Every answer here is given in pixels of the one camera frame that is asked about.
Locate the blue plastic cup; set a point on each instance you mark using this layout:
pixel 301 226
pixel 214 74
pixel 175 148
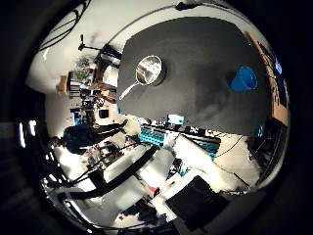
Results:
pixel 244 80

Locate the teal rack of boxes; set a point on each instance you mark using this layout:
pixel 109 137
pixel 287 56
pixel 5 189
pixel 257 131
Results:
pixel 152 137

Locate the long black beam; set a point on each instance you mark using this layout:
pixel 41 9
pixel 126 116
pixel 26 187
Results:
pixel 120 178

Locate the person in dark clothes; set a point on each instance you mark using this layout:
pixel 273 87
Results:
pixel 85 135

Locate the wooden desk with monitor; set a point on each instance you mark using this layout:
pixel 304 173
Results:
pixel 277 84

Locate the cluttered storage shelf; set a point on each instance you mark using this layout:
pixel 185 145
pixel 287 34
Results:
pixel 78 85

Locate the brown cardboard box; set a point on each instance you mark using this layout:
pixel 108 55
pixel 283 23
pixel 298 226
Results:
pixel 61 85

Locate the black tripod stand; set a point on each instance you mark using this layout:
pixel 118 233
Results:
pixel 85 46

